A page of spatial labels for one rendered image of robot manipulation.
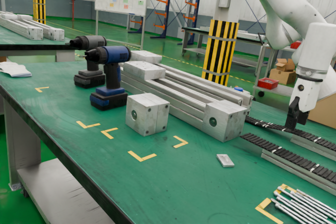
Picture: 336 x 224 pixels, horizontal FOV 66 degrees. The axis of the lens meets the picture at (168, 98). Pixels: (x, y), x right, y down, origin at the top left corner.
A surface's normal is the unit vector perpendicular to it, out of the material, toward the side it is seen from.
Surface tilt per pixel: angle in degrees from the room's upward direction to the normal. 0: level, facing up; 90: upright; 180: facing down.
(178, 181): 0
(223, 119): 90
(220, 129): 90
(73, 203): 0
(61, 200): 0
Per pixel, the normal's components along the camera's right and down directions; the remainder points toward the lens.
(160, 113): 0.66, 0.31
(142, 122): -0.75, 0.12
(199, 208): 0.12, -0.94
